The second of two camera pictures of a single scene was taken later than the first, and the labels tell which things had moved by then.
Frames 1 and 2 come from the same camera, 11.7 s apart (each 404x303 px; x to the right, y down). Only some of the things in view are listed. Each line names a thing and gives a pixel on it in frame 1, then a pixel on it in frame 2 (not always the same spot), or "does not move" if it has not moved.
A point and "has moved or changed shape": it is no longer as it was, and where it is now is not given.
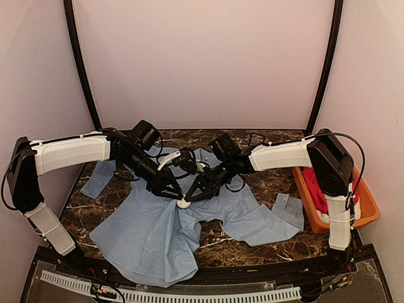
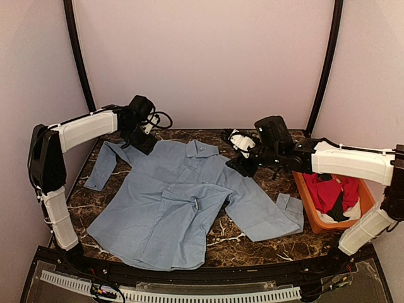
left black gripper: x=160 y=182 -> x=148 y=146
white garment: x=324 y=217 does not move
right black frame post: x=338 y=11 does not move
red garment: x=320 y=197 does not move
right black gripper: x=211 y=181 -> x=242 y=165
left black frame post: x=72 y=36 does not move
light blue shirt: x=153 y=238 has moved or changed shape
